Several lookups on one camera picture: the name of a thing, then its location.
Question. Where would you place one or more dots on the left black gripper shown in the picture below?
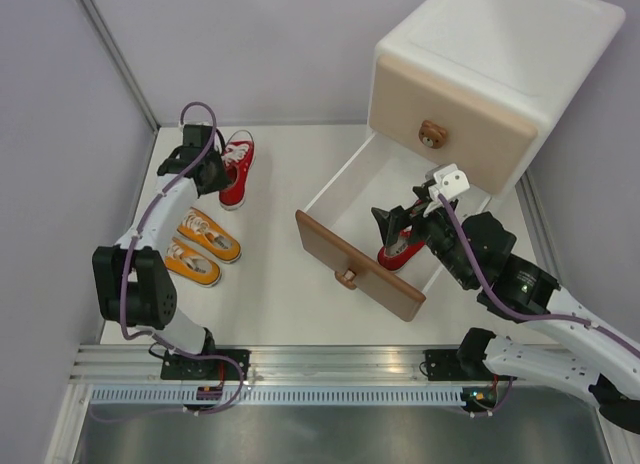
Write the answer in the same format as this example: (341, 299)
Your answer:
(223, 180)

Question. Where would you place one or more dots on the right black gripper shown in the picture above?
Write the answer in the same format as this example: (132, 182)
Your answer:
(390, 222)

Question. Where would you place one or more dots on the red sneaker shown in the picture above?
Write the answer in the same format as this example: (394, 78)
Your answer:
(238, 158)
(397, 256)

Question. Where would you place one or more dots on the brown drawer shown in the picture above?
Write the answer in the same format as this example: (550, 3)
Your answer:
(338, 228)

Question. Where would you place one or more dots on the brown drawer knob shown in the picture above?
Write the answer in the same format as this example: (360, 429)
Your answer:
(346, 279)

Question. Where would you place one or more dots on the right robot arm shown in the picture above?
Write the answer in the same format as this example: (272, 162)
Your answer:
(601, 365)

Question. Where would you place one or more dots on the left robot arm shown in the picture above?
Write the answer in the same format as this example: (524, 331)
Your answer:
(134, 287)

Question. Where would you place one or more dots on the white shoe cabinet body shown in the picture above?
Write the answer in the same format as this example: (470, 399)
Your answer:
(530, 56)

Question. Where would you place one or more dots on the rear orange sneaker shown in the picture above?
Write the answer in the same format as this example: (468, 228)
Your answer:
(202, 230)

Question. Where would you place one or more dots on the orange sneaker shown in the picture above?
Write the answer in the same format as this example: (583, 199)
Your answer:
(183, 260)
(202, 230)

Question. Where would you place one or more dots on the front orange sneaker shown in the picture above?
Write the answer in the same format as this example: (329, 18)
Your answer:
(183, 260)

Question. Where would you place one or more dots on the bear head drawer knob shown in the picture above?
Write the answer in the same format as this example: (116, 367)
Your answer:
(432, 135)

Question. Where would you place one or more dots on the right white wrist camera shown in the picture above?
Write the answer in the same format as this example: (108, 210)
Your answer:
(447, 182)

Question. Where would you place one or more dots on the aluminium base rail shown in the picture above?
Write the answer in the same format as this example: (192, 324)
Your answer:
(401, 365)

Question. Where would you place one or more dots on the right aluminium frame rail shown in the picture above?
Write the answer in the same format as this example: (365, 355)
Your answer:
(534, 217)

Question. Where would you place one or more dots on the aluminium corner frame post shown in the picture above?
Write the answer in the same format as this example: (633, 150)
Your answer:
(100, 27)

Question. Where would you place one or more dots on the white slotted cable duct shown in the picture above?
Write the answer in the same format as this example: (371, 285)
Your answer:
(441, 396)

